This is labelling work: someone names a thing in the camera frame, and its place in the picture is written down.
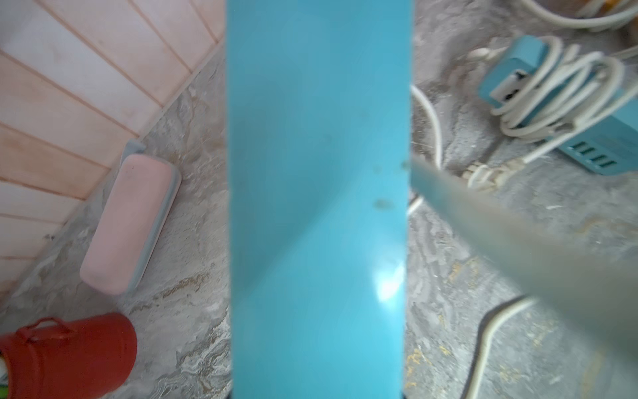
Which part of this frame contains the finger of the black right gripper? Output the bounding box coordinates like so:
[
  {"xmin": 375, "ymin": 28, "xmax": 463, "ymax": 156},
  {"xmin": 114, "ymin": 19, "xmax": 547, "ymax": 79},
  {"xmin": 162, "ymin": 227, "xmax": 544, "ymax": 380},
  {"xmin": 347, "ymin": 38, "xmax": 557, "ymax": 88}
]
[{"xmin": 410, "ymin": 156, "xmax": 637, "ymax": 344}]

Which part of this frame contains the blue power strip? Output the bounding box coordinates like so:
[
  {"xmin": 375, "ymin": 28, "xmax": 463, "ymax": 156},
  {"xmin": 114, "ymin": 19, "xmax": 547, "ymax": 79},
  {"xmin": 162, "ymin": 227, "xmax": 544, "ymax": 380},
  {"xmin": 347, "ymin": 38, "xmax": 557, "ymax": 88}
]
[
  {"xmin": 226, "ymin": 1, "xmax": 414, "ymax": 398},
  {"xmin": 478, "ymin": 35, "xmax": 637, "ymax": 176}
]

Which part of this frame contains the white cord of blue strips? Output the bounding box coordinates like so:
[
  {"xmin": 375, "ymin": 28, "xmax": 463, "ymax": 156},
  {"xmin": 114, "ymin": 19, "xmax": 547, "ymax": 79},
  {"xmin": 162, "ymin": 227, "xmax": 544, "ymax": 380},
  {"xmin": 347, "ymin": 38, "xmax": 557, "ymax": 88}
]
[{"xmin": 405, "ymin": 84, "xmax": 539, "ymax": 399}]

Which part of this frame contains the red metal pencil bucket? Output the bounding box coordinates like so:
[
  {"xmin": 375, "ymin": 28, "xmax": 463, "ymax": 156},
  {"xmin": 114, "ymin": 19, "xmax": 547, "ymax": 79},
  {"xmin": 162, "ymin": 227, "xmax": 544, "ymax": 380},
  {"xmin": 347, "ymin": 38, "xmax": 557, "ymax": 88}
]
[{"xmin": 1, "ymin": 313, "xmax": 137, "ymax": 398}]

